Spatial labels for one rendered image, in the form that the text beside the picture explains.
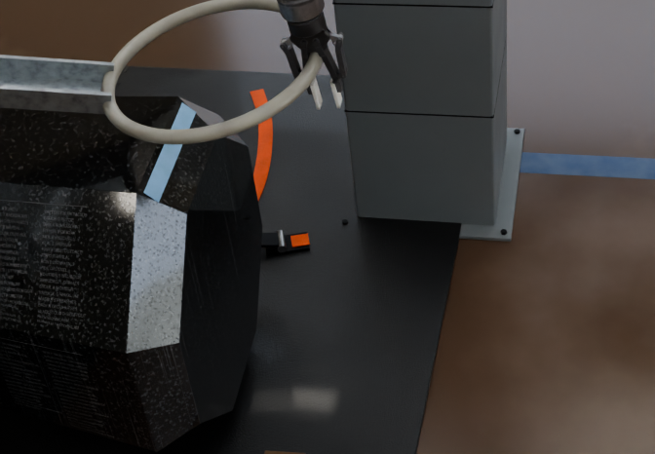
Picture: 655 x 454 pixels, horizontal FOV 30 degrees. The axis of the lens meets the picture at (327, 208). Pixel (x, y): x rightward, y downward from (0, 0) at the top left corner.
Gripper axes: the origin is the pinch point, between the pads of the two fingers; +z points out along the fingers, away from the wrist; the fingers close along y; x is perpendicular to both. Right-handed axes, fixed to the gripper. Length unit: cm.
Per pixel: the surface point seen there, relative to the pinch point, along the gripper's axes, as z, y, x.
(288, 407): 83, 25, 18
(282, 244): 79, 38, -37
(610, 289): 95, -52, -30
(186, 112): 5.0, 34.0, -3.1
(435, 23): 22, -14, -54
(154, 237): 10.6, 33.7, 30.7
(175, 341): 29, 31, 43
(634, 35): 99, -58, -150
